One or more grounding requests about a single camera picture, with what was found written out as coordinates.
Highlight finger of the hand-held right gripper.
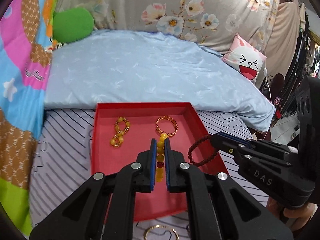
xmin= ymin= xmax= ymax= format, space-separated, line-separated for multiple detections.
xmin=209 ymin=134 xmax=292 ymax=168
xmin=216 ymin=131 xmax=298 ymax=154

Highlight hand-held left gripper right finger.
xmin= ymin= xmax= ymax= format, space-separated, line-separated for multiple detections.
xmin=164 ymin=138 xmax=293 ymax=240

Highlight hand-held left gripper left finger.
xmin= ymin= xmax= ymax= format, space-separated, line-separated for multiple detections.
xmin=29 ymin=138 xmax=160 ymax=240

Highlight yellow bead bracelet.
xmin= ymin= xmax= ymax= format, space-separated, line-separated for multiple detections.
xmin=155 ymin=133 xmax=168 ymax=184

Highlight dark red bead bracelet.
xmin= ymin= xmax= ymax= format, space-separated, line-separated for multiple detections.
xmin=188 ymin=134 xmax=218 ymax=167

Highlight red cardboard box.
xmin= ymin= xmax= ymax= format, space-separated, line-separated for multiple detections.
xmin=90 ymin=102 xmax=229 ymax=222

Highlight thin gold bangle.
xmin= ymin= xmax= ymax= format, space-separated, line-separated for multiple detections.
xmin=143 ymin=225 xmax=179 ymax=240

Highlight person's right hand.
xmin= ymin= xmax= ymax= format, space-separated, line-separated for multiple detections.
xmin=266 ymin=197 xmax=318 ymax=233

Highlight pink laughing bunny pillow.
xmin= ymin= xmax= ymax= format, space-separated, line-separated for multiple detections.
xmin=222 ymin=33 xmax=267 ymax=82

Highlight grey striped bed sheet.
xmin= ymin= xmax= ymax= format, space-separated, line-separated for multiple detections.
xmin=29 ymin=109 xmax=270 ymax=240

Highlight light blue quilt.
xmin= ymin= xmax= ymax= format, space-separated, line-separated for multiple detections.
xmin=44 ymin=29 xmax=276 ymax=132

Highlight beige hanging cloth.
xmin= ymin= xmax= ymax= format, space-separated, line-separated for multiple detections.
xmin=265 ymin=2 xmax=302 ymax=78

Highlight dark hanging clothes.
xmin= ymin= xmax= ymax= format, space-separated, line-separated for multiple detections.
xmin=284 ymin=0 xmax=320 ymax=85

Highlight colourful cartoon monkey quilt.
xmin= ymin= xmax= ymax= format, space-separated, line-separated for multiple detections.
xmin=0 ymin=0 xmax=65 ymax=235

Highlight green pillow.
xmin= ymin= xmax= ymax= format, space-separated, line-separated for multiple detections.
xmin=52 ymin=7 xmax=95 ymax=43

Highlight grey floral sheet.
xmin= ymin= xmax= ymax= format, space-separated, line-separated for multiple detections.
xmin=57 ymin=0 xmax=283 ymax=54

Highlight amber chunky bead bracelet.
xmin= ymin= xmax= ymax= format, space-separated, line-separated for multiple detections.
xmin=110 ymin=117 xmax=131 ymax=148

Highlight gold cuff bracelet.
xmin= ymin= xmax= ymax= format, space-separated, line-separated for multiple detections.
xmin=155 ymin=116 xmax=178 ymax=137

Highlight black metal bed frame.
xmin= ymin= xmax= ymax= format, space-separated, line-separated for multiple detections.
xmin=259 ymin=73 xmax=287 ymax=128

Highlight white charging cable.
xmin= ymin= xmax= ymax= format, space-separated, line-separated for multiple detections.
xmin=260 ymin=17 xmax=274 ymax=102

